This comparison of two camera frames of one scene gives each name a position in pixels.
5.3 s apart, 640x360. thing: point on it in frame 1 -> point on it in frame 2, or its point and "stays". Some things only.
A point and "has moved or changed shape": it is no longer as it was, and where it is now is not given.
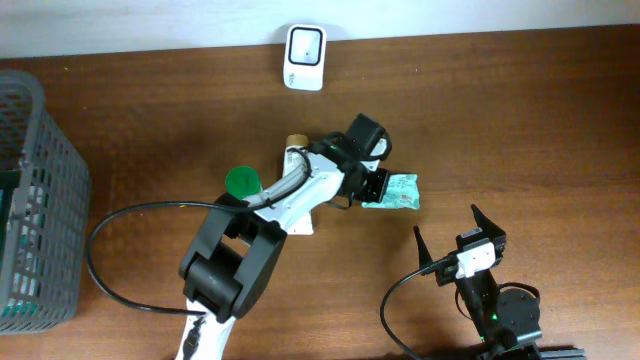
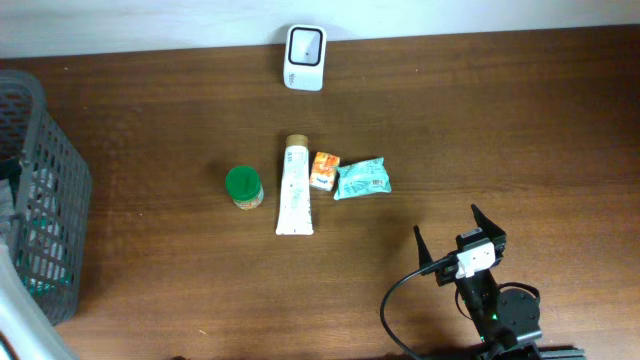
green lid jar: [242, 181] stays
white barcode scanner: [305, 57] stays
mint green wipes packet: [401, 191] has moved or changed shape
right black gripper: [498, 235] stays
